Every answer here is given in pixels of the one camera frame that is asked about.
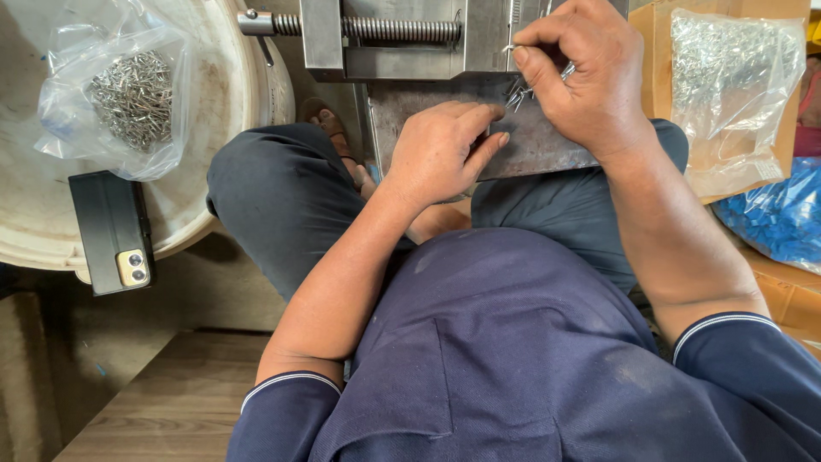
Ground bunch of small metal pins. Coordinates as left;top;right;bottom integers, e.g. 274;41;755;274
502;44;577;114

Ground dark grey trousers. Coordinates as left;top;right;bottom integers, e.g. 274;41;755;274
205;118;690;302

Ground steel bench vise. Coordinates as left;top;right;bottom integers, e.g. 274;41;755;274
237;0;631;182

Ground person's right hand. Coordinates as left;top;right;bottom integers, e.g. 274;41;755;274
512;0;649;164

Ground clear bag of shiny pins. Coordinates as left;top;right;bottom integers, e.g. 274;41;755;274
669;8;807;200

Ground clear bag of metal pins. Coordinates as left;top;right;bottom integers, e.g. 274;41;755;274
34;0;193;182

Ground black phone in folio case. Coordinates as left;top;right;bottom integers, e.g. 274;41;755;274
68;170;157;297

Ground brown sandal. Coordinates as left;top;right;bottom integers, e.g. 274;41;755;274
298;97;360;193

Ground white plastic bucket lid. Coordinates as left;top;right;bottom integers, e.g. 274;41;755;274
0;0;296;285

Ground navy polo shirt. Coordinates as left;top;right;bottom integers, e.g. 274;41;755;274
226;228;821;462

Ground brown cardboard box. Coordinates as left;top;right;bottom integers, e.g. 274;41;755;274
627;0;821;360

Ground blue plastic bag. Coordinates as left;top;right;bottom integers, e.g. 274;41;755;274
711;156;821;275

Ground person's left hand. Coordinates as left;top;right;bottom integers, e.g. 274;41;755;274
382;101;511;210

